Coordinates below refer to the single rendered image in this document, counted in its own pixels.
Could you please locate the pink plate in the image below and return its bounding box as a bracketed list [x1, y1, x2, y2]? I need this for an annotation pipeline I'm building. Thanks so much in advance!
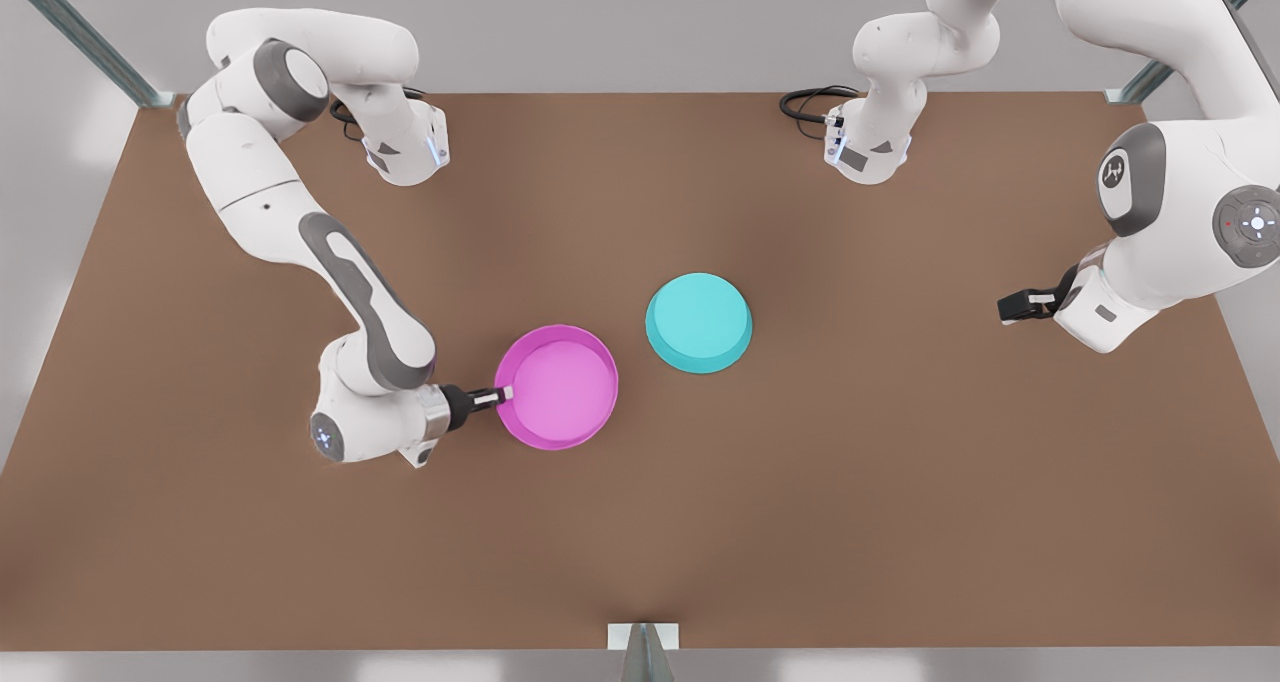
[494, 324, 620, 452]

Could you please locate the blue plate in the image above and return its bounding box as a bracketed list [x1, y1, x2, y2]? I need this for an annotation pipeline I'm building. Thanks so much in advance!
[644, 272, 754, 376]

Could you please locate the black cable loop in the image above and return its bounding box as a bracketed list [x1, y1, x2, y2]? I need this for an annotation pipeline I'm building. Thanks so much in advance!
[329, 88, 427, 144]
[779, 85, 865, 143]

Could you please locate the silver frame post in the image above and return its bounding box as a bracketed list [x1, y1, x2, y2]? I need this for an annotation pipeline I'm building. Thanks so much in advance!
[0, 0, 177, 110]
[607, 621, 681, 682]
[1104, 0, 1280, 105]

